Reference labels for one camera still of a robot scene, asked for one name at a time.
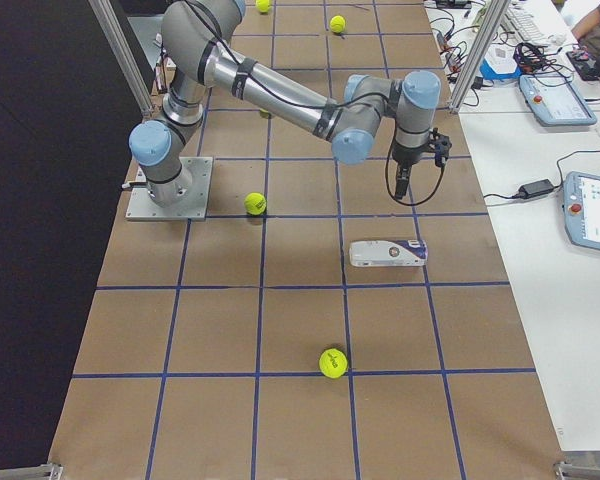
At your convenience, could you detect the teach pendant near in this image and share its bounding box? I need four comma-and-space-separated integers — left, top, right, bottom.
563, 171, 600, 250

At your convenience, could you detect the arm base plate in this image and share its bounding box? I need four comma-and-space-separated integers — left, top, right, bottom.
125, 157, 214, 221

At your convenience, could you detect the tennis ball far left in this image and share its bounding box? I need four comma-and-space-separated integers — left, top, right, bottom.
329, 15, 346, 35

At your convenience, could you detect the tennis ball near base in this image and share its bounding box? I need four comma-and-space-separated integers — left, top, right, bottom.
244, 192, 267, 216

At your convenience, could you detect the teach pendant far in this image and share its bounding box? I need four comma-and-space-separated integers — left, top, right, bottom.
518, 75, 597, 127

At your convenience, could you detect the white blue tennis ball can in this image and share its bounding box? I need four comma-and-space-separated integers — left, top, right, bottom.
349, 239, 428, 267

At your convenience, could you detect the aluminium frame post back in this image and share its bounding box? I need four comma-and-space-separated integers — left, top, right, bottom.
88, 0, 154, 119

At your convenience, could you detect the blue box on desk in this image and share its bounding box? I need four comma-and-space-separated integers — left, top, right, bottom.
480, 44, 522, 81

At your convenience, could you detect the black power adapter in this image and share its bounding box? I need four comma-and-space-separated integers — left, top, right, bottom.
516, 179, 555, 200

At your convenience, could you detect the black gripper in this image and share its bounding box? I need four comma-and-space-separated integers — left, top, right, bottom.
391, 144, 427, 199

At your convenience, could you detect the tennis ball front of table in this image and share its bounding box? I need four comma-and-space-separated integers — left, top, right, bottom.
319, 348, 348, 379

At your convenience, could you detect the teach pendant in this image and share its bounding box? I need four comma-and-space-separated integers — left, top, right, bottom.
563, 171, 600, 250
518, 75, 597, 127

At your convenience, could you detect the aluminium frame post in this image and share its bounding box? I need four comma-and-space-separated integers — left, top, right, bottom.
448, 0, 510, 113
88, 0, 154, 119

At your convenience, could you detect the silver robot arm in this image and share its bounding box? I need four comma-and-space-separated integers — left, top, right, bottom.
129, 1, 451, 208

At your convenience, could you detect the tennis ball table centre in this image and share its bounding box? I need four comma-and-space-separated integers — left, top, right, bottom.
255, 0, 271, 14

